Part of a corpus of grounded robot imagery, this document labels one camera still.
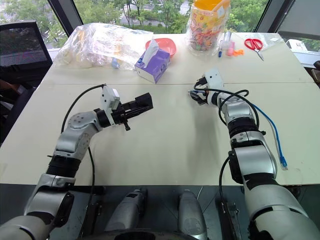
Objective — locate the bag of colourful candy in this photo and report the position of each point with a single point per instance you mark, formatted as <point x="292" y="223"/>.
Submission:
<point x="205" y="27"/>

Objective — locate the purple tissue box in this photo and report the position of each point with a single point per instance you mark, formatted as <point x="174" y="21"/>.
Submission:
<point x="155" y="65"/>

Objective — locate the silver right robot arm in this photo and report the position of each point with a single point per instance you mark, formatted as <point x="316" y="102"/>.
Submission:
<point x="255" y="160"/>

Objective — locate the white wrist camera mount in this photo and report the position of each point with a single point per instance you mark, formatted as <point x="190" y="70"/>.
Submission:
<point x="108" y="96"/>
<point x="213" y="77"/>

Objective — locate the blue pen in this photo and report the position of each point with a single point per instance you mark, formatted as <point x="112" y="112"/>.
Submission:
<point x="220" y="51"/>

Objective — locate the pink eraser block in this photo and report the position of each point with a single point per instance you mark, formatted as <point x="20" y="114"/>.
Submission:
<point x="230" y="48"/>

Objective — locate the large clear plastic bag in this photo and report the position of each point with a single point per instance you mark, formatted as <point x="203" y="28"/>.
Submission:
<point x="100" y="42"/>

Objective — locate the pink plastic bowl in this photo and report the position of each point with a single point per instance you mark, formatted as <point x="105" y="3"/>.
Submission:
<point x="167" y="46"/>

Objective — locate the black mesh office chair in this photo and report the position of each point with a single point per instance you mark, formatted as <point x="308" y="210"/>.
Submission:
<point x="22" y="45"/>

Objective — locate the small clear plastic sleeve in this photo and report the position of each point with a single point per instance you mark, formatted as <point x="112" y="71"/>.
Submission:
<point x="272" y="40"/>

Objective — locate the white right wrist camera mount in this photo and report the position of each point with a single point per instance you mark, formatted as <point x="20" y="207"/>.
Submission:
<point x="213" y="77"/>

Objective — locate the grey rounded robot leg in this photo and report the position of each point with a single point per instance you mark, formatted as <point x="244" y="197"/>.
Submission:
<point x="191" y="215"/>
<point x="127" y="212"/>

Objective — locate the dark object beside table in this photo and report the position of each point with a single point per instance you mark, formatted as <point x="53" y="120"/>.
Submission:
<point x="316" y="72"/>

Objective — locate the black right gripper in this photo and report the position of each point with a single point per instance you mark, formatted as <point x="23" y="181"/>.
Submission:
<point x="208" y="93"/>

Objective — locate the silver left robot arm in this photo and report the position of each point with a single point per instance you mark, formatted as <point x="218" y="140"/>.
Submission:
<point x="77" y="135"/>

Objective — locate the small clear plastic bottle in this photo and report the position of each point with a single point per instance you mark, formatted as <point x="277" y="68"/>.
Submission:
<point x="227" y="38"/>

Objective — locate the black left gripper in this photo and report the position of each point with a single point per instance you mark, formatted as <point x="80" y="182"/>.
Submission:
<point x="125" y="112"/>

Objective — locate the white box with print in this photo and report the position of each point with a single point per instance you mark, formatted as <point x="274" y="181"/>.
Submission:
<point x="296" y="45"/>

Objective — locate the small orange plastic piece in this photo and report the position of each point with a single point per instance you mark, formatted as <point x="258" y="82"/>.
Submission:
<point x="238" y="52"/>

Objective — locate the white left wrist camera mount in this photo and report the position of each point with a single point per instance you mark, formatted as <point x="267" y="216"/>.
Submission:
<point x="108" y="96"/>

